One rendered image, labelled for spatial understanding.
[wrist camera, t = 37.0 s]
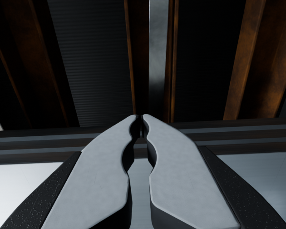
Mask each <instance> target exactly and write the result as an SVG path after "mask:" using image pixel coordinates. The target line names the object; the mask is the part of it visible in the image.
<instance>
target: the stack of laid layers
mask: <svg viewBox="0 0 286 229"><path fill-rule="evenodd" d="M166 124H168V125H170V126H172V127H174V128H176V129H178V130H179V131H181V132H183V133H184V134H185V135H187V136H188V137H189V138H191V139H192V140H193V141H194V142H195V143H196V144H198V145H199V146H206V147H207V148H208V149H209V150H211V151H212V152H213V153H214V154H243V153H263V152H284V151H286V117H281V118H262V119H233V120H214V121H194V122H175V123H166ZM111 127H113V125H108V126H88V127H69V128H49V129H21V130H2V131H0V164H21V163H42V162H62V161H65V160H66V159H67V158H68V157H69V156H71V155H72V154H73V153H74V152H75V151H76V152H81V151H82V150H83V149H84V148H85V147H86V146H87V145H88V144H89V143H90V142H91V141H92V140H94V139H95V138H96V137H97V136H99V135H100V134H101V133H103V132H104V131H106V130H108V129H109V128H111ZM133 150H134V158H147V157H148V151H147V141H146V140H145V138H143V137H142V127H141V129H140V138H138V139H137V141H136V142H135V144H134V146H133Z"/></svg>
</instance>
